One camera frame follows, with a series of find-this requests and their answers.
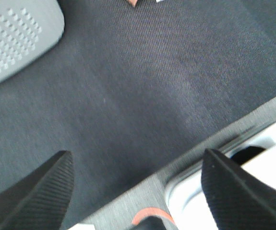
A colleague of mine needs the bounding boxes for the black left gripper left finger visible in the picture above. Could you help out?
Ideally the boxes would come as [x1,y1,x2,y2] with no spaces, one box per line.
[0,150,74,230]

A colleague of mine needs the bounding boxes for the grey perforated laundry basket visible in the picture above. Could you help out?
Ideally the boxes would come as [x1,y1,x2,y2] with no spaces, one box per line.
[0,0,65,82]

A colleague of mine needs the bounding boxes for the black fabric table mat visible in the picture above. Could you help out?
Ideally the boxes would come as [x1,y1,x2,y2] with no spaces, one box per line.
[0,0,276,228]

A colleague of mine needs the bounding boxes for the brown towel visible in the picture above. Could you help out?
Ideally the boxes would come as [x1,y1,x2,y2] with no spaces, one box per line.
[126,0,138,7]

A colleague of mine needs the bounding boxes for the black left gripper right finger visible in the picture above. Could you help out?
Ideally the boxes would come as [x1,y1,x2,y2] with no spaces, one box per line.
[201,149,276,230]

